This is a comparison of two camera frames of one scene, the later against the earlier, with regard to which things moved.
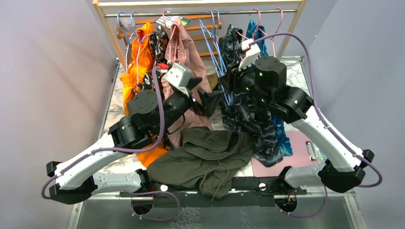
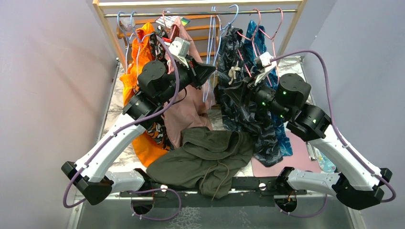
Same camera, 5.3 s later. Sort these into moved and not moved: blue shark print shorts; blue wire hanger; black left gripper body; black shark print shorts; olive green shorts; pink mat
Moved: blue wire hanger; black left gripper body
Not moved: black shark print shorts; olive green shorts; pink mat; blue shark print shorts
